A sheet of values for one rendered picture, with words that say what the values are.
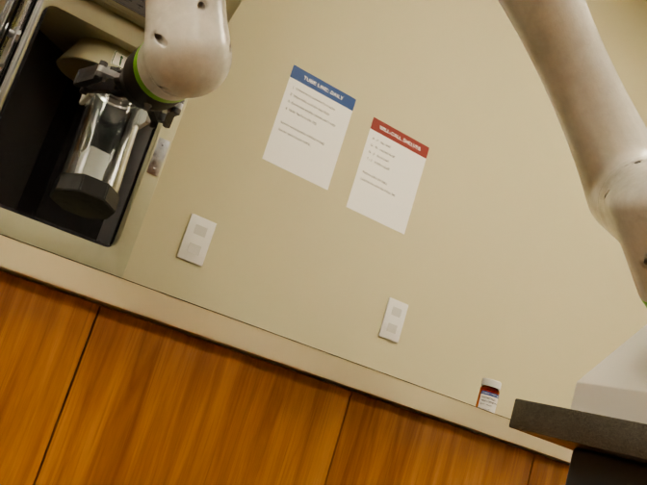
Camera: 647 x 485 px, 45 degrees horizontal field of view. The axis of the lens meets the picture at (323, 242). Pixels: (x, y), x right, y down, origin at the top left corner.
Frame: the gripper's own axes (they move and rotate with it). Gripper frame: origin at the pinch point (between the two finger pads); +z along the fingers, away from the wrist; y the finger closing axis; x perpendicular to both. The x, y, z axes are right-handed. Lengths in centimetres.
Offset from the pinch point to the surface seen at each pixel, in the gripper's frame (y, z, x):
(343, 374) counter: -46, -18, 30
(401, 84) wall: -82, 56, -59
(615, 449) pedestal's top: -56, -64, 32
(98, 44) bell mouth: 4.1, 15.3, -13.9
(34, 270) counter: 5.4, -18.8, 30.9
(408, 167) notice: -93, 56, -37
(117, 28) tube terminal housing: 2.6, 11.3, -16.9
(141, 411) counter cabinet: -16.1, -15.3, 44.7
